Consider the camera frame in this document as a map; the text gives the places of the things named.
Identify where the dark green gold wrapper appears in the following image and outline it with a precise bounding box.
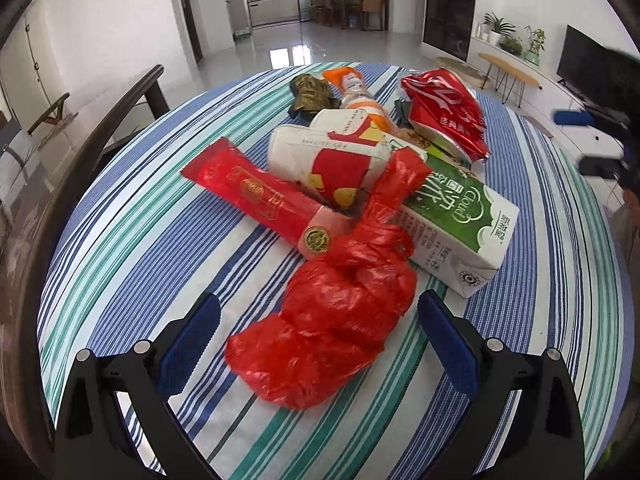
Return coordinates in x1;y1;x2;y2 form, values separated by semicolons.
290;74;335;118

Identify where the white red yellow packet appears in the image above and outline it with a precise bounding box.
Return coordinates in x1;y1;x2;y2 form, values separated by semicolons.
267;125;396;211

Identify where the grey cushioned wooden sofa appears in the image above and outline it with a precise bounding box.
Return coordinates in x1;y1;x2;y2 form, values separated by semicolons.
0;92;71;201

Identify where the long red foil wrapper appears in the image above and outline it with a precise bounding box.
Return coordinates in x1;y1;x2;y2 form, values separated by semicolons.
181;138;358;261

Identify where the dark door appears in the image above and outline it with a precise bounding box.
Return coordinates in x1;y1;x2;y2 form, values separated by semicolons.
175;0;203;68

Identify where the orange and white snack wrapper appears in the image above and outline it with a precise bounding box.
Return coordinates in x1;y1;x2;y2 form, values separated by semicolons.
322;67;401;136

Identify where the tall leafy potted plant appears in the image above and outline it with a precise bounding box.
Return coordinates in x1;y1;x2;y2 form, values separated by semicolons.
482;12;516;46

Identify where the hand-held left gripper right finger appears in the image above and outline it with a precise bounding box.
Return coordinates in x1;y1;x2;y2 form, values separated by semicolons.
416;289;586;480

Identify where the blue green striped tablecloth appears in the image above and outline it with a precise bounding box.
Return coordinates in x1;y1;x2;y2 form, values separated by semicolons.
37;62;633;480

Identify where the potted plant in green pot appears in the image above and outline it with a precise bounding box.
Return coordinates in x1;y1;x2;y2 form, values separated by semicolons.
524;26;546;66

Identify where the kitchen counter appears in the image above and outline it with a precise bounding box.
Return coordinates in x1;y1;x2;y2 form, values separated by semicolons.
247;0;301;28

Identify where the red plastic bag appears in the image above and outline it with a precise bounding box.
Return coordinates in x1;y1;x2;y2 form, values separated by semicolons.
225;150;433;411

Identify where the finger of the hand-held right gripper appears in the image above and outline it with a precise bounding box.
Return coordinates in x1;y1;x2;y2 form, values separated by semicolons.
578;156;633;183
554;109;632;143

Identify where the white and red paper cup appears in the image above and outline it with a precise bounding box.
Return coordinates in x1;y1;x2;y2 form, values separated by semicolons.
310;108;398;147

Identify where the wooden dining chair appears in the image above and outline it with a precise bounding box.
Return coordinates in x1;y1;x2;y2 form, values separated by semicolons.
308;0;333;25
360;0;390;31

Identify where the oval wooden side table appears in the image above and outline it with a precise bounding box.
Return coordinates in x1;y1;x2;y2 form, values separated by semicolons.
478;52;541;108

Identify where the black television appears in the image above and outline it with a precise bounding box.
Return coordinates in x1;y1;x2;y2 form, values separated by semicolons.
556;25;608;98

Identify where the black glass cabinet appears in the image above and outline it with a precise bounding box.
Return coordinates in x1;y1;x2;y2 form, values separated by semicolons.
422;0;481;63

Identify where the red crumpled snack bag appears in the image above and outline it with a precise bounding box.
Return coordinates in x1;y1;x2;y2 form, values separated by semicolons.
400;69;490;163

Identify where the round woven floor cushion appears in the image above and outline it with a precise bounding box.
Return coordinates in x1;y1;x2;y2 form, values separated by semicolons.
435;56;486;88

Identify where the white low tv cabinet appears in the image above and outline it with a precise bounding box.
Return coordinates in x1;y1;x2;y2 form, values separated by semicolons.
470;35;640;161

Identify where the dark wood glass-top table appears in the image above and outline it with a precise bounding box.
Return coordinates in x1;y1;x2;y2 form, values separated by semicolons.
0;64;171;461

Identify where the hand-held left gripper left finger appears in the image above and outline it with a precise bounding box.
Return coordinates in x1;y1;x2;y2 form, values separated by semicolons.
54;291;223;480

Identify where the green and white milk carton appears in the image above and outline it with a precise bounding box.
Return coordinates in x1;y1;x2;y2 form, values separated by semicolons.
395;152;521;300

